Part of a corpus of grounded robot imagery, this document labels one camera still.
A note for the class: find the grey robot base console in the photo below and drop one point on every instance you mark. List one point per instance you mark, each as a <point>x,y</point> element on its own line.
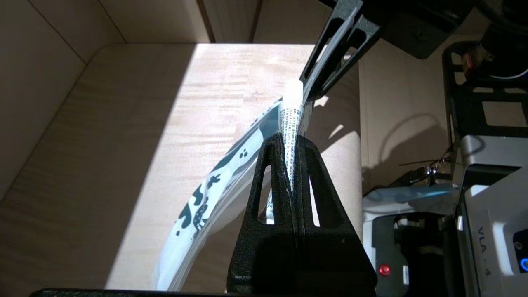
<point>404,239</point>

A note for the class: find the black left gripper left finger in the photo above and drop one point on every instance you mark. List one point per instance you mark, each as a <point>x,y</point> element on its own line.
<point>264,255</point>

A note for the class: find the white floral plastic bag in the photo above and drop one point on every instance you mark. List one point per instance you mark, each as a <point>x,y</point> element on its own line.
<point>206,198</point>

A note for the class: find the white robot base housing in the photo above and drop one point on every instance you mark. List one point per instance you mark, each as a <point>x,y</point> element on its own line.
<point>491,214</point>

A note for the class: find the light wooden desk with shelf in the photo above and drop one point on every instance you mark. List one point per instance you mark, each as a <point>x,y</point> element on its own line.
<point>123,123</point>

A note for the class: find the black metal robot frame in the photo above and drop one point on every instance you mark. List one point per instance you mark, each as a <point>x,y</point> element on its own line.
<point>474,103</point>

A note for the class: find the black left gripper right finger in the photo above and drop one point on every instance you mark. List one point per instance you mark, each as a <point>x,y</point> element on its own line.
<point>330,255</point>

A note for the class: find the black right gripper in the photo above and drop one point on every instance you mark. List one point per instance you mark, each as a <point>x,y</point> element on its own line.
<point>412,24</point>

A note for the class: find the red round button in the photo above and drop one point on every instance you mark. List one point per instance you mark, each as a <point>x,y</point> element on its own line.
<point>384,269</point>

